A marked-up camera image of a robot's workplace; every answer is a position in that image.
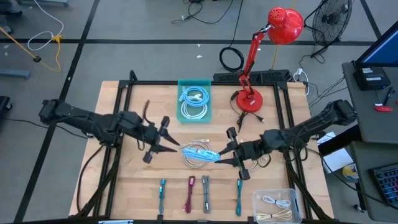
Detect black coiled floor cable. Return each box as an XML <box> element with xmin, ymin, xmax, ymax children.
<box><xmin>219</xmin><ymin>0</ymin><xmax>245</xmax><ymax>73</ymax></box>

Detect computer monitor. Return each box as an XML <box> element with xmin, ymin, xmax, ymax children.
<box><xmin>354</xmin><ymin>20</ymin><xmax>398</xmax><ymax>68</ymax></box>

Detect grey desk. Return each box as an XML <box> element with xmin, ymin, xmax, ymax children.
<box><xmin>349</xmin><ymin>141</ymin><xmax>398</xmax><ymax>223</ymax></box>
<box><xmin>341</xmin><ymin>62</ymin><xmax>398</xmax><ymax>144</ymax></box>

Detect yellow hanging cable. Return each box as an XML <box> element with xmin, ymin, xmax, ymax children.
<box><xmin>271</xmin><ymin>0</ymin><xmax>297</xmax><ymax>70</ymax></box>

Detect thin black floor cable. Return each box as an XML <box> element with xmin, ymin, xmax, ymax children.
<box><xmin>171</xmin><ymin>0</ymin><xmax>234</xmax><ymax>25</ymax></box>

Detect yellow floor cable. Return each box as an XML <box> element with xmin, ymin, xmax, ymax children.
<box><xmin>0</xmin><ymin>26</ymin><xmax>63</xmax><ymax>73</ymax></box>

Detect magenta braided USB cable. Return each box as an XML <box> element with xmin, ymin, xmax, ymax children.
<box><xmin>183</xmin><ymin>175</ymin><xmax>196</xmax><ymax>214</ymax></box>

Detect black box with labels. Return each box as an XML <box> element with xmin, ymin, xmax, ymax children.
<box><xmin>353</xmin><ymin>65</ymin><xmax>392</xmax><ymax>91</ymax></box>

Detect blue ethernet cable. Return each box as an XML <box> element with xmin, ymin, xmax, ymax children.
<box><xmin>178</xmin><ymin>85</ymin><xmax>211</xmax><ymax>108</ymax></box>
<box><xmin>181</xmin><ymin>147</ymin><xmax>221</xmax><ymax>163</ymax></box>

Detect black floor fan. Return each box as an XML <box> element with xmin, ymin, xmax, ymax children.
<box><xmin>303</xmin><ymin>0</ymin><xmax>354</xmax><ymax>58</ymax></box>

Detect white floor cable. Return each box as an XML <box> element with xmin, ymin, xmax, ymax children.
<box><xmin>27</xmin><ymin>0</ymin><xmax>65</xmax><ymax>52</ymax></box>

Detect black-white braided USB cable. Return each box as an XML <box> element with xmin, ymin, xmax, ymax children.
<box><xmin>201</xmin><ymin>175</ymin><xmax>211</xmax><ymax>215</ymax></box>

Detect red desk lamp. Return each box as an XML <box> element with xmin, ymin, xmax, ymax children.
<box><xmin>235</xmin><ymin>6</ymin><xmax>304</xmax><ymax>113</ymax></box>

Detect person's legs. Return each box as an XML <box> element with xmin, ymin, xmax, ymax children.
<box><xmin>0</xmin><ymin>0</ymin><xmax>23</xmax><ymax>34</ymax></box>

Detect black keyboard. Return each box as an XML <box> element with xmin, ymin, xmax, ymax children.
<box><xmin>368</xmin><ymin>163</ymin><xmax>398</xmax><ymax>206</ymax></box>

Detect black lamp power cord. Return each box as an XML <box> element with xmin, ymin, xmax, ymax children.
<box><xmin>229</xmin><ymin>90</ymin><xmax>266</xmax><ymax>134</ymax></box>

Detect white USB cable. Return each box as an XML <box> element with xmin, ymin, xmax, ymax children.
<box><xmin>262</xmin><ymin>195</ymin><xmax>292</xmax><ymax>209</ymax></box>

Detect round yellow blue object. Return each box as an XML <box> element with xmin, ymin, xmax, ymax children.
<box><xmin>341</xmin><ymin>163</ymin><xmax>360</xmax><ymax>181</ymax></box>

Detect clear plastic bin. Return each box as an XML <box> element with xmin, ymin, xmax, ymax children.
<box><xmin>251</xmin><ymin>187</ymin><xmax>303</xmax><ymax>224</ymax></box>

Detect cream USB cable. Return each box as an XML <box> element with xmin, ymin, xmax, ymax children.
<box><xmin>254</xmin><ymin>208</ymin><xmax>294</xmax><ymax>222</ymax></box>

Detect teal braided USB cable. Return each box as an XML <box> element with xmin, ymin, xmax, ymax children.
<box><xmin>158</xmin><ymin>178</ymin><xmax>167</xmax><ymax>215</ymax></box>
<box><xmin>235</xmin><ymin>179</ymin><xmax>244</xmax><ymax>217</ymax></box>

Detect white plug with cable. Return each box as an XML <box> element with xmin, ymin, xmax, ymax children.
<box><xmin>292</xmin><ymin>67</ymin><xmax>310</xmax><ymax>96</ymax></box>

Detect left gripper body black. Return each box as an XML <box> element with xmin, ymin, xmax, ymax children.
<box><xmin>136</xmin><ymin>116</ymin><xmax>171</xmax><ymax>165</ymax></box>

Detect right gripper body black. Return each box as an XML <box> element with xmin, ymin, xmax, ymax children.
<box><xmin>226</xmin><ymin>126</ymin><xmax>274</xmax><ymax>181</ymax></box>

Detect teal translucent plastic bin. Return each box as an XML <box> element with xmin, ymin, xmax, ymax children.
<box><xmin>176</xmin><ymin>78</ymin><xmax>213</xmax><ymax>124</ymax></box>

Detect white paper sheet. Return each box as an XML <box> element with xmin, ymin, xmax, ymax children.
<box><xmin>317</xmin><ymin>131</ymin><xmax>355</xmax><ymax>174</ymax></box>

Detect black metal table frame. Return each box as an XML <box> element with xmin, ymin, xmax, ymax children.
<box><xmin>70</xmin><ymin>70</ymin><xmax>335</xmax><ymax>224</ymax></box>

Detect black pen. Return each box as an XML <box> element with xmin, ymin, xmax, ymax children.
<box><xmin>382</xmin><ymin>86</ymin><xmax>393</xmax><ymax>106</ymax></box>

